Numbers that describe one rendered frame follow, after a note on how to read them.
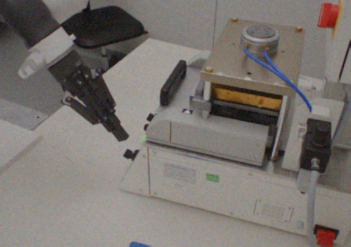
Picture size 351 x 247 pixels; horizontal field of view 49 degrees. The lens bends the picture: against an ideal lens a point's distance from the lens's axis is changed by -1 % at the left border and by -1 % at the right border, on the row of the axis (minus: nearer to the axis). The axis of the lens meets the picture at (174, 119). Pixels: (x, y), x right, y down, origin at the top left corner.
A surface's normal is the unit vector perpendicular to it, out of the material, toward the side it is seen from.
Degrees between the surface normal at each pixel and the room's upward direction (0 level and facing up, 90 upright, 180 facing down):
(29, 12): 61
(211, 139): 90
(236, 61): 0
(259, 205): 90
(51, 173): 0
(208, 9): 90
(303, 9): 90
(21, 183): 0
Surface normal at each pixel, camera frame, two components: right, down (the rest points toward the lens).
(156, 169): -0.31, 0.58
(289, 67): 0.01, -0.79
